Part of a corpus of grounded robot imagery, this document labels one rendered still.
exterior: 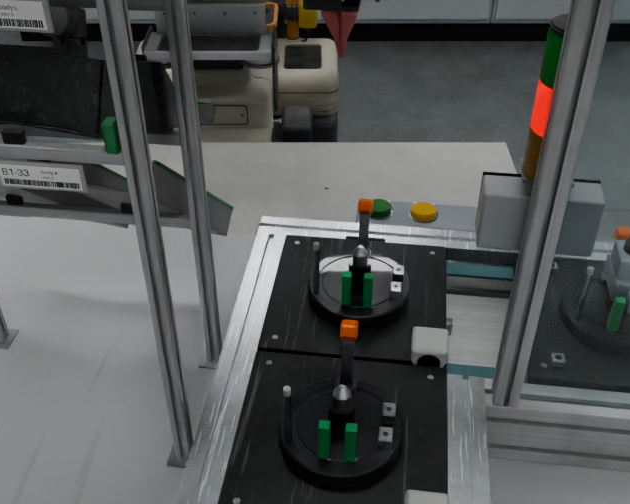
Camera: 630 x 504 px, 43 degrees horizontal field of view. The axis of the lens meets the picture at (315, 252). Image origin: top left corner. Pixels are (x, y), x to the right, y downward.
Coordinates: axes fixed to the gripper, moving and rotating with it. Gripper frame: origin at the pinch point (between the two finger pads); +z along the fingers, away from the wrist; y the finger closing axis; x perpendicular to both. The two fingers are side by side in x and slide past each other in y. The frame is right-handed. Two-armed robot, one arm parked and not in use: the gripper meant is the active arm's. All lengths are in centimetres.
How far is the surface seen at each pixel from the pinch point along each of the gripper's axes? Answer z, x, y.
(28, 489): 39, -47, -33
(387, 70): 117, 257, -3
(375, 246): 27.0, -7.8, 6.2
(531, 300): 12.2, -35.4, 24.2
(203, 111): 2.4, -15.4, -15.6
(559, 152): -5.7, -35.3, 24.1
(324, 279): 25.3, -18.6, -0.1
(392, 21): 105, 290, -3
